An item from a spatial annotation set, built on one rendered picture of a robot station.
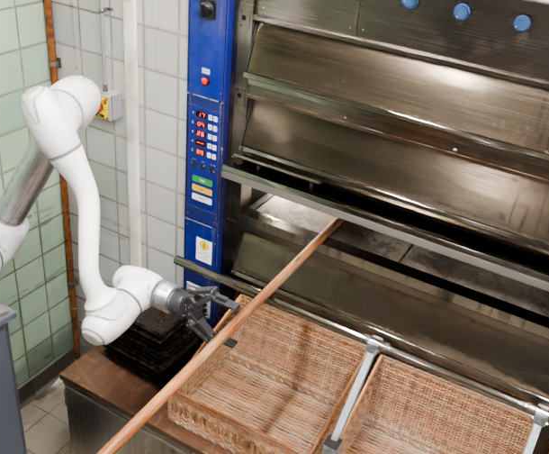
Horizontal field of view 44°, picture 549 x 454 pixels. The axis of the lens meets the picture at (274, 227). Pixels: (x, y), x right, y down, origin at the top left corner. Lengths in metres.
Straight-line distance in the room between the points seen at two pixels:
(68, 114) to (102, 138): 0.90
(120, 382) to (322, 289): 0.84
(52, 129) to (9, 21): 0.89
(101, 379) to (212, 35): 1.33
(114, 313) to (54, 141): 0.50
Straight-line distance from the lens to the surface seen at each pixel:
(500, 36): 1.99
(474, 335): 2.37
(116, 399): 2.63
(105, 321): 1.98
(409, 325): 2.41
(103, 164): 2.89
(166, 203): 2.73
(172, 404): 2.51
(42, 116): 1.91
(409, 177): 2.16
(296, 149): 2.29
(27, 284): 3.18
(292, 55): 2.22
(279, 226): 2.47
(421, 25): 2.04
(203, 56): 2.36
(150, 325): 2.55
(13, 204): 2.29
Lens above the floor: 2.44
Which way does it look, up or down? 31 degrees down
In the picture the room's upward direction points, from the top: 6 degrees clockwise
